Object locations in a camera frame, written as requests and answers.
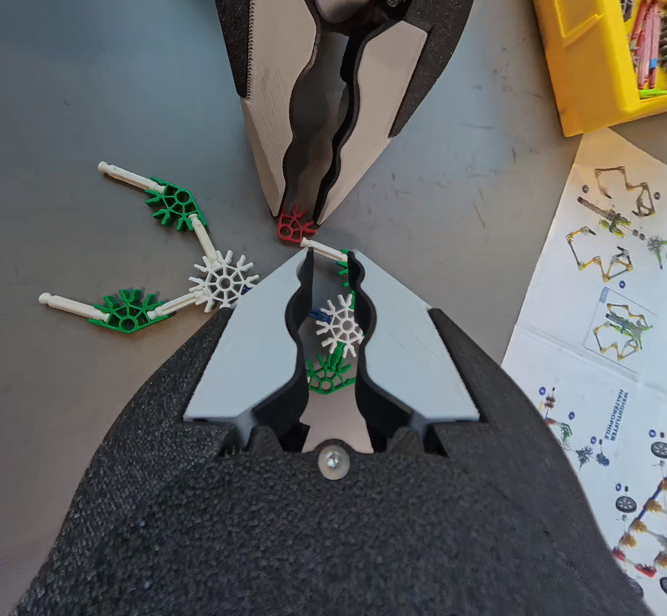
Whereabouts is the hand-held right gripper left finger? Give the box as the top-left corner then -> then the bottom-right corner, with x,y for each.
183,247 -> 315,438

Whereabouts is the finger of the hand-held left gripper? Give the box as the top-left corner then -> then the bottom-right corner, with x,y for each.
314,18 -> 429,226
241,0 -> 320,219

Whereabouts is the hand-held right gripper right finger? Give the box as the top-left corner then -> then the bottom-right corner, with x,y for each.
347,250 -> 481,441

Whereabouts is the red toy connector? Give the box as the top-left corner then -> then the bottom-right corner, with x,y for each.
277,203 -> 318,242

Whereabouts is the construction toy figure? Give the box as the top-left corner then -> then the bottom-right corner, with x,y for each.
39,160 -> 365,396

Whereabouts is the grey desk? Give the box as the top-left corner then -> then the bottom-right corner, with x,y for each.
0,0 -> 667,616

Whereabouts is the yellow plastic bin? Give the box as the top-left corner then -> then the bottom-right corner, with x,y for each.
521,0 -> 667,138

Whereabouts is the folded instruction sheet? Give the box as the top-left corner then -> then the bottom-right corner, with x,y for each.
501,129 -> 667,616

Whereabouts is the pile of colourful toy pieces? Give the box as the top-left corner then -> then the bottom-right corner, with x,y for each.
612,0 -> 667,101

